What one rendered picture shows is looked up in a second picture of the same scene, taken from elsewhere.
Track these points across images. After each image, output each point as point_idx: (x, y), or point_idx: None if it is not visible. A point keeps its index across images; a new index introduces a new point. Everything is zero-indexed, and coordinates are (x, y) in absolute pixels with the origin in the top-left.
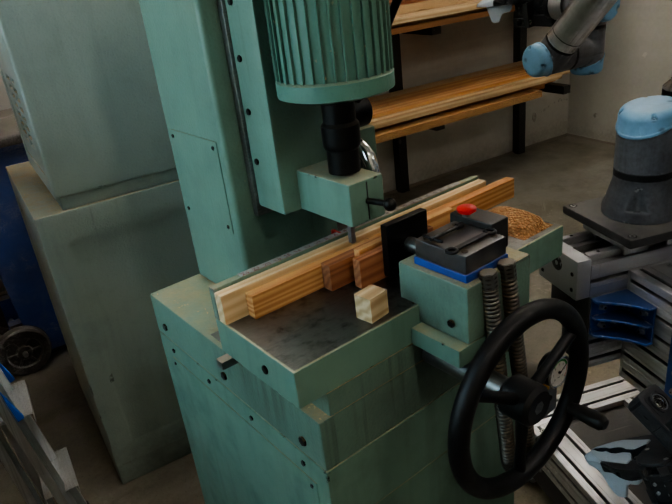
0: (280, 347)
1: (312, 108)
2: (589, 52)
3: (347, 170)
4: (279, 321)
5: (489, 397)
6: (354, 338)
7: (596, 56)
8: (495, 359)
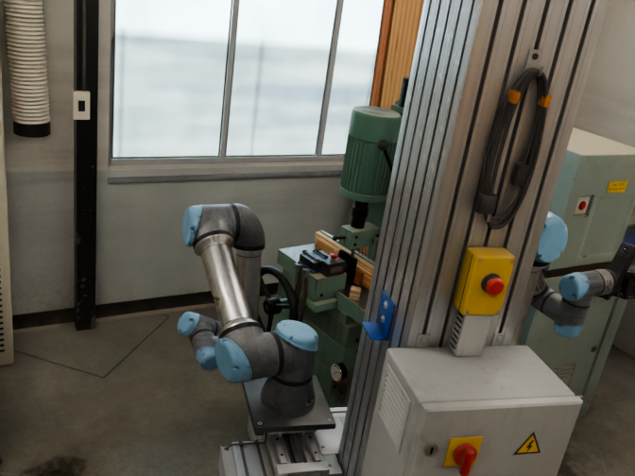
0: (294, 248)
1: (380, 203)
2: (552, 311)
3: (351, 224)
4: (312, 250)
5: (260, 282)
6: (294, 260)
7: (557, 319)
8: (261, 269)
